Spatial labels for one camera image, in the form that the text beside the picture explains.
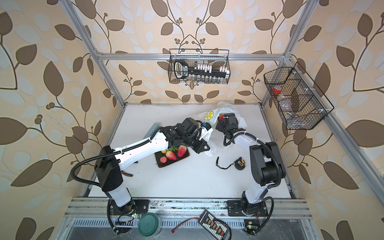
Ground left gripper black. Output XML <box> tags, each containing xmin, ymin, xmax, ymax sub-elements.
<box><xmin>182</xmin><ymin>132</ymin><xmax>214</xmax><ymax>154</ymax></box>

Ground yellow fake lemon with leaves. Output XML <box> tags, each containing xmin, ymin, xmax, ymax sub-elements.
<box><xmin>162</xmin><ymin>147</ymin><xmax>178</xmax><ymax>154</ymax></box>

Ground black connector board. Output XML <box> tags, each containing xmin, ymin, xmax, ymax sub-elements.
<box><xmin>198</xmin><ymin>210</ymin><xmax>232</xmax><ymax>240</ymax></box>

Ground red black cable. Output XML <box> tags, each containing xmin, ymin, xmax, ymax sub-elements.
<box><xmin>171</xmin><ymin>217</ymin><xmax>200</xmax><ymax>234</ymax></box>

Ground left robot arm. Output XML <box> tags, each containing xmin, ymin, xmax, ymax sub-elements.
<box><xmin>70</xmin><ymin>118</ymin><xmax>213</xmax><ymax>208</ymax></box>

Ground black wire basket right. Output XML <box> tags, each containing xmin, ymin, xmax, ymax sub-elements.
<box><xmin>264</xmin><ymin>63</ymin><xmax>334</xmax><ymax>130</ymax></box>

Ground orange handled pliers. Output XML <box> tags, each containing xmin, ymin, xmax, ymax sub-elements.
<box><xmin>121</xmin><ymin>171</ymin><xmax>133</xmax><ymax>177</ymax></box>

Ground black tool set in basket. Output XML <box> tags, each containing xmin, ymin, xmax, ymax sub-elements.
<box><xmin>173</xmin><ymin>60</ymin><xmax>231</xmax><ymax>79</ymax></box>

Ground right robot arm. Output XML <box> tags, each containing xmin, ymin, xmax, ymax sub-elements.
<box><xmin>216</xmin><ymin>113</ymin><xmax>286</xmax><ymax>216</ymax></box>

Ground green round lid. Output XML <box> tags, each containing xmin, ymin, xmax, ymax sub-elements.
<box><xmin>138</xmin><ymin>213</ymin><xmax>161</xmax><ymax>237</ymax></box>

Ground red cap plastic bottle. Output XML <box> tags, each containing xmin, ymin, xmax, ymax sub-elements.
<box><xmin>271</xmin><ymin>85</ymin><xmax>298</xmax><ymax>121</ymax></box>

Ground black wire basket centre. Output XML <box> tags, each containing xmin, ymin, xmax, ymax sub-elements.
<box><xmin>168</xmin><ymin>48</ymin><xmax>231</xmax><ymax>85</ymax></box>

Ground black square tray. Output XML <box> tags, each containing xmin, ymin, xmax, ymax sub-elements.
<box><xmin>155</xmin><ymin>146</ymin><xmax>190</xmax><ymax>168</ymax></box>

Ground white plastic bag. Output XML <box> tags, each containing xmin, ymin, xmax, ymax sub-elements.
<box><xmin>193</xmin><ymin>102</ymin><xmax>247</xmax><ymax>147</ymax></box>

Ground light blue stapler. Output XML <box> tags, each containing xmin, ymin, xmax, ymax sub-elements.
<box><xmin>144</xmin><ymin>123</ymin><xmax>160</xmax><ymax>139</ymax></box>

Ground small red fake strawberry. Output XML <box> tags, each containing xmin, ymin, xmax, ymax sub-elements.
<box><xmin>166</xmin><ymin>151</ymin><xmax>177</xmax><ymax>161</ymax></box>

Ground pink fake peach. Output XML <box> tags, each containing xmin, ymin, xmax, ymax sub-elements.
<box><xmin>160</xmin><ymin>157</ymin><xmax>168</xmax><ymax>164</ymax></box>

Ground black wire basket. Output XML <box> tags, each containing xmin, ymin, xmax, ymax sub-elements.
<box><xmin>168</xmin><ymin>48</ymin><xmax>231</xmax><ymax>85</ymax></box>
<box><xmin>264</xmin><ymin>63</ymin><xmax>334</xmax><ymax>130</ymax></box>

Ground small circuit board right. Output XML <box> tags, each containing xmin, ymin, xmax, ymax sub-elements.
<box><xmin>244</xmin><ymin>219</ymin><xmax>261</xmax><ymax>236</ymax></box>

